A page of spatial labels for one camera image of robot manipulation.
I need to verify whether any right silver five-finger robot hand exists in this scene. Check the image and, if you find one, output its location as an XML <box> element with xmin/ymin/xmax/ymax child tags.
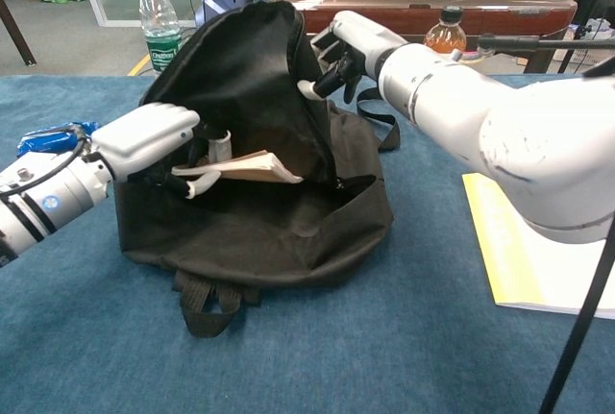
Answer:
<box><xmin>296</xmin><ymin>10</ymin><xmax>409</xmax><ymax>101</ymax></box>

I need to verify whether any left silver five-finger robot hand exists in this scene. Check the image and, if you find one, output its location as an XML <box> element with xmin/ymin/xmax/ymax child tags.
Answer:
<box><xmin>90</xmin><ymin>102</ymin><xmax>232</xmax><ymax>200</ymax></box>

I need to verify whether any black fabric backpack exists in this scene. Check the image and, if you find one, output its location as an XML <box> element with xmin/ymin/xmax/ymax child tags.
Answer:
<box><xmin>114</xmin><ymin>0</ymin><xmax>402</xmax><ymax>338</ymax></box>

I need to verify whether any brown spiral notebook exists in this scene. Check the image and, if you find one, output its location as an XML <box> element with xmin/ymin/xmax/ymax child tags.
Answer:
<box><xmin>171</xmin><ymin>149</ymin><xmax>304</xmax><ymax>184</ymax></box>

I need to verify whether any amber tea bottle black cap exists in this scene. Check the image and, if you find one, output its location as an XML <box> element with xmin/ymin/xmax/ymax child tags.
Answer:
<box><xmin>424</xmin><ymin>5</ymin><xmax>468</xmax><ymax>55</ymax></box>

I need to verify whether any clear water bottle green label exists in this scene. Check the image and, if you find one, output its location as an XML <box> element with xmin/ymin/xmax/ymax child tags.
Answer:
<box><xmin>137</xmin><ymin>0</ymin><xmax>183</xmax><ymax>74</ymax></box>

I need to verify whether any blue snack packet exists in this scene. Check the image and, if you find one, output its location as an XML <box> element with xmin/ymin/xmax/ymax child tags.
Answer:
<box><xmin>16</xmin><ymin>120</ymin><xmax>101</xmax><ymax>158</ymax></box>

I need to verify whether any dark wooden furniture leg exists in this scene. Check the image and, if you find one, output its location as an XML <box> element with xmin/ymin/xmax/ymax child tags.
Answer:
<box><xmin>0</xmin><ymin>0</ymin><xmax>37</xmax><ymax>67</ymax></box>

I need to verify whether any yellow white notepad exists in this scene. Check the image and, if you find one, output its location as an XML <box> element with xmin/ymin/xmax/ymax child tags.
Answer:
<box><xmin>461</xmin><ymin>172</ymin><xmax>615</xmax><ymax>320</ymax></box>

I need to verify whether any blue felt table cover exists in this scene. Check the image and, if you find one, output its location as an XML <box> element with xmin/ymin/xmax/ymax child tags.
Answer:
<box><xmin>0</xmin><ymin>72</ymin><xmax>615</xmax><ymax>414</ymax></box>

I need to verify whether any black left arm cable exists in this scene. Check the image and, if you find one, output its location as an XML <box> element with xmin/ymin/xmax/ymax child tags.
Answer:
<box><xmin>0</xmin><ymin>125</ymin><xmax>92</xmax><ymax>194</ymax></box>

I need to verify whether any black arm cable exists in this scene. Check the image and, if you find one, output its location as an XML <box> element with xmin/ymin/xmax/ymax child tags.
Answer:
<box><xmin>478</xmin><ymin>32</ymin><xmax>615</xmax><ymax>414</ymax></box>
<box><xmin>0</xmin><ymin>125</ymin><xmax>92</xmax><ymax>194</ymax></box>

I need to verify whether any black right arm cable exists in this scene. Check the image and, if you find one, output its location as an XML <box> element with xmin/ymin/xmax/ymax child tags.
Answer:
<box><xmin>478</xmin><ymin>32</ymin><xmax>615</xmax><ymax>414</ymax></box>

